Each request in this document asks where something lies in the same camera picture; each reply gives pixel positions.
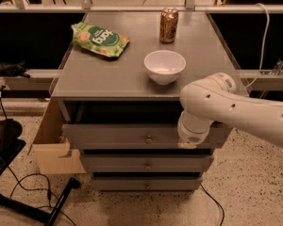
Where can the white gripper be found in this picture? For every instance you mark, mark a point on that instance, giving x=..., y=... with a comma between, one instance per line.
x=191, y=136

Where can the grey top drawer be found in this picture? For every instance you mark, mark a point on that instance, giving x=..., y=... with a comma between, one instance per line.
x=136, y=136

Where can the grey drawer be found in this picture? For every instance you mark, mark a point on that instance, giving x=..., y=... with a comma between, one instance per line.
x=136, y=136
x=147, y=183
x=146, y=162

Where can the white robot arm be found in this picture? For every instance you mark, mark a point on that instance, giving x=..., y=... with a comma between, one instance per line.
x=214, y=98

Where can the grey drawer cabinet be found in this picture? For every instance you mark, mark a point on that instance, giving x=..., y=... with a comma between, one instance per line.
x=92, y=89

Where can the grey bottom drawer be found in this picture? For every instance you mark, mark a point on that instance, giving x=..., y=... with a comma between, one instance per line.
x=147, y=183

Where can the grey middle drawer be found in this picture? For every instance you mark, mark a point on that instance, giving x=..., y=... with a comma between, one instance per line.
x=146, y=162

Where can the white bowl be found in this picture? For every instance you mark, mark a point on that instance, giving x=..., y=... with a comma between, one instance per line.
x=164, y=66

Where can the brown soda can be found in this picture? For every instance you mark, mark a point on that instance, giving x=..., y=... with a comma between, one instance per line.
x=168, y=25

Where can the cardboard box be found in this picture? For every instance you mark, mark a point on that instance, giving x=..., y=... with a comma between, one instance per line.
x=52, y=150

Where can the green snack bag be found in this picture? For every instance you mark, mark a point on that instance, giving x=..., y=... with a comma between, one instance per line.
x=99, y=40

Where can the black cloth on rail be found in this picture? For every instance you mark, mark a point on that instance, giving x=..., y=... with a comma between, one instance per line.
x=13, y=70

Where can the metal railing frame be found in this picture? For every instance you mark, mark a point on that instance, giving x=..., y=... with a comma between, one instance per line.
x=85, y=3

